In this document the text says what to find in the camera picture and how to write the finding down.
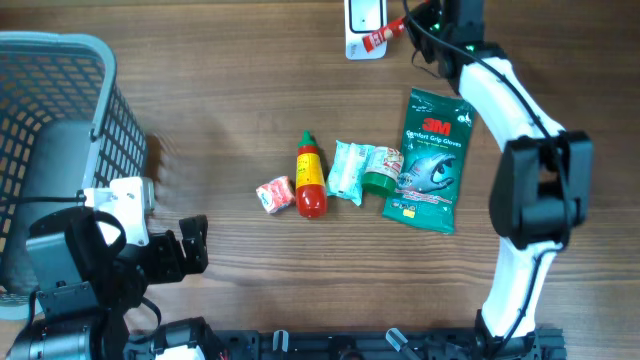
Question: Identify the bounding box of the small red snack bar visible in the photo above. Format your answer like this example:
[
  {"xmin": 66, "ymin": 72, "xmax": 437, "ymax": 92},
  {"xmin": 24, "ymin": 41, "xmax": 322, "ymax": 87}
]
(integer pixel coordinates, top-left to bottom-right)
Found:
[{"xmin": 362, "ymin": 18, "xmax": 405, "ymax": 53}]

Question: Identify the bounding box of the red white snack packet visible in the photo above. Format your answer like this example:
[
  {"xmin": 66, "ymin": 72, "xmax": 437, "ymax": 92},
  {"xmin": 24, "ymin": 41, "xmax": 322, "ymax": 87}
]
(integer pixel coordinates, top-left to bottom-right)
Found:
[{"xmin": 256, "ymin": 176, "xmax": 295, "ymax": 214}]

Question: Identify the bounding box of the green 3M gloves package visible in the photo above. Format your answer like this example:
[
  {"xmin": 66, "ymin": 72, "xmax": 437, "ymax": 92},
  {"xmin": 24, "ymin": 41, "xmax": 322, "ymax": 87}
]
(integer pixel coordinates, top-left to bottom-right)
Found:
[{"xmin": 382, "ymin": 88, "xmax": 475, "ymax": 234}]

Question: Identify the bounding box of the red sauce bottle green cap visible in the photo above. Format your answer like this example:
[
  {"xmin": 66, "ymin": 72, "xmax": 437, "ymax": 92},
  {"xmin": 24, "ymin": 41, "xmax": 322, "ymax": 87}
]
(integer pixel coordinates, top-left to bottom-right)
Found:
[{"xmin": 295, "ymin": 130, "xmax": 328, "ymax": 219}]

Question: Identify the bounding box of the green lid jar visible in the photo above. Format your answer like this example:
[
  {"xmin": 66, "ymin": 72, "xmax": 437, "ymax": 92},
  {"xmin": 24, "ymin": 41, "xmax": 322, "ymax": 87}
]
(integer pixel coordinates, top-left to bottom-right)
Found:
[{"xmin": 362, "ymin": 146, "xmax": 404, "ymax": 198}]

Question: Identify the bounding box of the mint green white pouch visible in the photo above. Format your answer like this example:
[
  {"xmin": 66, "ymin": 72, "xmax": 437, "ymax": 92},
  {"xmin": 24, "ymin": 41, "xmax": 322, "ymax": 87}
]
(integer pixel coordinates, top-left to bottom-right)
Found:
[{"xmin": 327, "ymin": 140, "xmax": 374, "ymax": 206}]

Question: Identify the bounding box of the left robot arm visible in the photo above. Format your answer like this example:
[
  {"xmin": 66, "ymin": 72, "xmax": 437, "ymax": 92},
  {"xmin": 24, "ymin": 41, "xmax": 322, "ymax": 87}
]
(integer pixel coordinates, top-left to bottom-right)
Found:
[{"xmin": 7, "ymin": 206, "xmax": 211, "ymax": 359}]

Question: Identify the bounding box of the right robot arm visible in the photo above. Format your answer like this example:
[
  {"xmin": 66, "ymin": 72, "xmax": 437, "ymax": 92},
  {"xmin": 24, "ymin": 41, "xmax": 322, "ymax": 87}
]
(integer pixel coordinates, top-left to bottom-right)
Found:
[{"xmin": 404, "ymin": 1, "xmax": 594, "ymax": 359}]

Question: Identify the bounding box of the white barcode scanner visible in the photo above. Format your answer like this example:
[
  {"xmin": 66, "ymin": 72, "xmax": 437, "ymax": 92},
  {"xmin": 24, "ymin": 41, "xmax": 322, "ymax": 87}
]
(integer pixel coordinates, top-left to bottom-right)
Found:
[{"xmin": 344, "ymin": 0, "xmax": 387, "ymax": 61}]

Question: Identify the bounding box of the grey plastic shopping basket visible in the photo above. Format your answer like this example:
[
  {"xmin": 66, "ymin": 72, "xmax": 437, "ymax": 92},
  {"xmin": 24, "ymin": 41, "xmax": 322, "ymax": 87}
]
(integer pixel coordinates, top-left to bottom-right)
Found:
[{"xmin": 1, "ymin": 31, "xmax": 148, "ymax": 321}]

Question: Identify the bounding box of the black right camera cable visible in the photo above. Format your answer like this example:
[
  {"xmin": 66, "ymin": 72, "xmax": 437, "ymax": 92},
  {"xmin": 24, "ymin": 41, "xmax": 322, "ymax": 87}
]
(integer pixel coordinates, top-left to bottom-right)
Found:
[{"xmin": 399, "ymin": 0, "xmax": 571, "ymax": 351}]

